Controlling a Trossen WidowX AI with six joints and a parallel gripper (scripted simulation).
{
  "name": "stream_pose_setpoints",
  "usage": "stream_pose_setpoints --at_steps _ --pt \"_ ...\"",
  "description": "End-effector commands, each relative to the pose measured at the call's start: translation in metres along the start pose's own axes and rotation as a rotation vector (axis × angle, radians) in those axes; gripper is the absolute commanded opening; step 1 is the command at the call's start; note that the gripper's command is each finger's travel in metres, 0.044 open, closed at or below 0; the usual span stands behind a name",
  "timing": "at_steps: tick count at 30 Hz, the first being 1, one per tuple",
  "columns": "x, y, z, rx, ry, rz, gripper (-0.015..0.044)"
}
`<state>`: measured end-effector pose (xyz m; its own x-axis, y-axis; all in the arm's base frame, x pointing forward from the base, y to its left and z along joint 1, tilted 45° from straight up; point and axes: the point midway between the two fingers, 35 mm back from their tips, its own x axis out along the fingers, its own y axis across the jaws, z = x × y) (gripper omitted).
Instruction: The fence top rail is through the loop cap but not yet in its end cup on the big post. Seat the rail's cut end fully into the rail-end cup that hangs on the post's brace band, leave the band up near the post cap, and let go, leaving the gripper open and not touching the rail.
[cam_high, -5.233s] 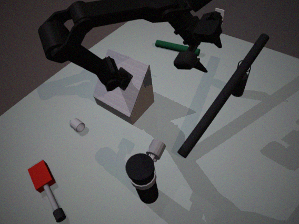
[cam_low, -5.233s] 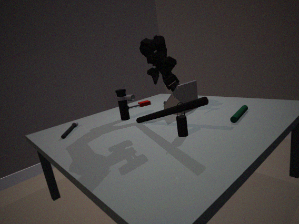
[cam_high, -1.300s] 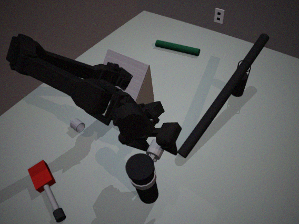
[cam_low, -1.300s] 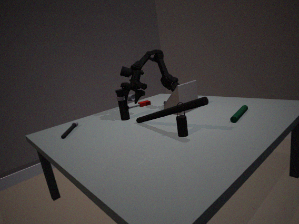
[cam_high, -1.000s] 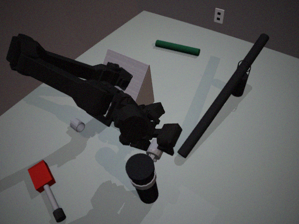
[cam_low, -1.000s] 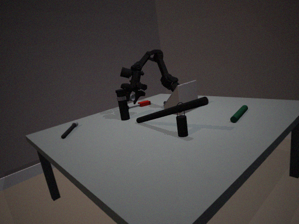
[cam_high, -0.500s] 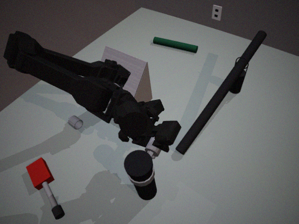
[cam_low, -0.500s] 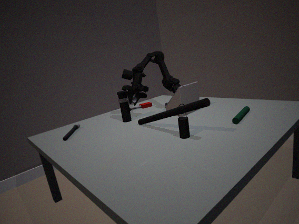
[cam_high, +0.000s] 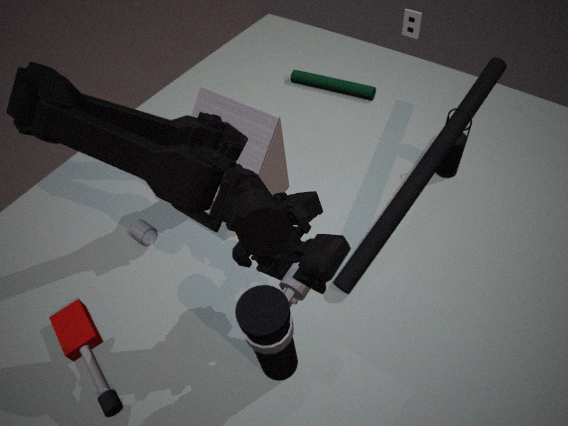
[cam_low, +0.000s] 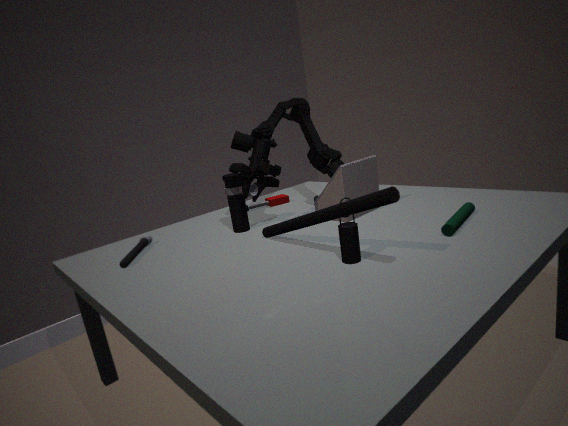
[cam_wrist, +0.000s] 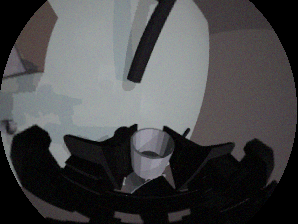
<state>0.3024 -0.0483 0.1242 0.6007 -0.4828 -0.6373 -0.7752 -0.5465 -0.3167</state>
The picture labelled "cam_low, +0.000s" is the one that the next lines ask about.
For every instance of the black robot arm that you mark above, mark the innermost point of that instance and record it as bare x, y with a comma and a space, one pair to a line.
319, 154

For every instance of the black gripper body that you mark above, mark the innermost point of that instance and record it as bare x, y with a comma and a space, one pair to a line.
249, 170

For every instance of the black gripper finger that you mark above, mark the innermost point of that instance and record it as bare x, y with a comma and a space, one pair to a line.
261, 187
245, 184

